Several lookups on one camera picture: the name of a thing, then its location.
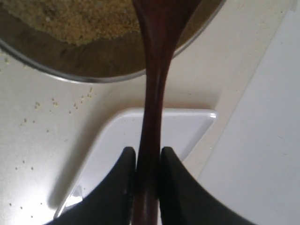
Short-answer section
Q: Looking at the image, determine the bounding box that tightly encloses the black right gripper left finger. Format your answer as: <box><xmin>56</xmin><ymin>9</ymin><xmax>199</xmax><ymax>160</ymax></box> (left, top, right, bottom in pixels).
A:
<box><xmin>48</xmin><ymin>147</ymin><xmax>136</xmax><ymax>225</ymax></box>

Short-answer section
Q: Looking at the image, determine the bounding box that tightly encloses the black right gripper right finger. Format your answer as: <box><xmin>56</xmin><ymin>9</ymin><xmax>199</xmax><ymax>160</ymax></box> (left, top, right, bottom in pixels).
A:
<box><xmin>160</xmin><ymin>147</ymin><xmax>251</xmax><ymax>225</ymax></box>

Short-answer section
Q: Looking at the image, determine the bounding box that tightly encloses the dark red wooden spoon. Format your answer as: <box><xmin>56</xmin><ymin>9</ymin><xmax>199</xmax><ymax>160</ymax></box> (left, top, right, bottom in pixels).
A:
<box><xmin>131</xmin><ymin>0</ymin><xmax>200</xmax><ymax>225</ymax></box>

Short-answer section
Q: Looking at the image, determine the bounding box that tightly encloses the white rectangular plastic tray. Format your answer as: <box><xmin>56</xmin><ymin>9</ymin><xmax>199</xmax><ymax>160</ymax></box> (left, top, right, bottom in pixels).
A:
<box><xmin>46</xmin><ymin>14</ymin><xmax>300</xmax><ymax>221</ymax></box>

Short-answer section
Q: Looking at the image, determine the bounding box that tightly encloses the steel bowl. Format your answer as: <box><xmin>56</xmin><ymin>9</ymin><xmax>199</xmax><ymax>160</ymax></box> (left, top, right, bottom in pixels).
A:
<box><xmin>0</xmin><ymin>0</ymin><xmax>227</xmax><ymax>84</ymax></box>

